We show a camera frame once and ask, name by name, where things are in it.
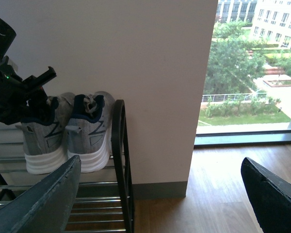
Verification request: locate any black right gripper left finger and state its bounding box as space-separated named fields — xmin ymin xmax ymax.
xmin=0 ymin=155 xmax=81 ymax=233

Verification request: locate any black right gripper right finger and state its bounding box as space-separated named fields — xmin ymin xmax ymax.
xmin=241 ymin=157 xmax=291 ymax=233

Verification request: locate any grey sneaker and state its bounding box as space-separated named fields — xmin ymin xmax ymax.
xmin=16 ymin=92 xmax=75 ymax=175
xmin=65 ymin=91 xmax=115 ymax=173

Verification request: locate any black metal shoe rack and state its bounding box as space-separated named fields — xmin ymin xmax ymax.
xmin=0 ymin=100 xmax=135 ymax=233

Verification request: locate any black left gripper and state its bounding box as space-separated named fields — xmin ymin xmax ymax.
xmin=0 ymin=56 xmax=56 ymax=124

